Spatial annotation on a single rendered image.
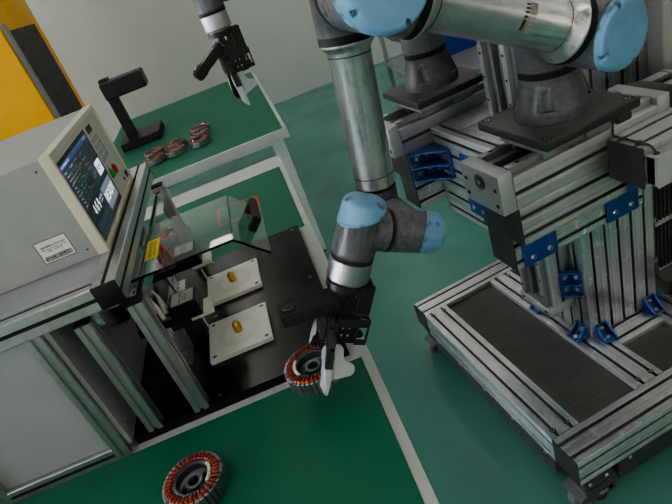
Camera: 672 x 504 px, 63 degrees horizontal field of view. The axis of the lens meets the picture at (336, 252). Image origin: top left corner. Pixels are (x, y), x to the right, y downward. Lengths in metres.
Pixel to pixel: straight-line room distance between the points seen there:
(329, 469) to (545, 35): 0.78
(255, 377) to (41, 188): 0.54
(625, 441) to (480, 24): 1.12
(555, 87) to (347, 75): 0.42
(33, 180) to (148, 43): 5.42
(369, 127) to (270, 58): 5.55
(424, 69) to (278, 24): 4.98
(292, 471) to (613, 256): 1.11
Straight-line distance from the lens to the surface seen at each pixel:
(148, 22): 6.44
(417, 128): 1.56
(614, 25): 1.01
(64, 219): 1.12
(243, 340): 1.28
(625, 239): 1.73
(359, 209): 0.87
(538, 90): 1.16
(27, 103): 4.82
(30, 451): 1.27
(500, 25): 0.91
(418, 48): 1.56
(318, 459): 1.00
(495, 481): 1.81
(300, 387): 1.02
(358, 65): 0.95
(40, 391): 1.17
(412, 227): 0.92
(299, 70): 6.56
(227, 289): 1.49
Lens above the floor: 1.49
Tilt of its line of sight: 29 degrees down
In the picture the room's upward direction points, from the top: 21 degrees counter-clockwise
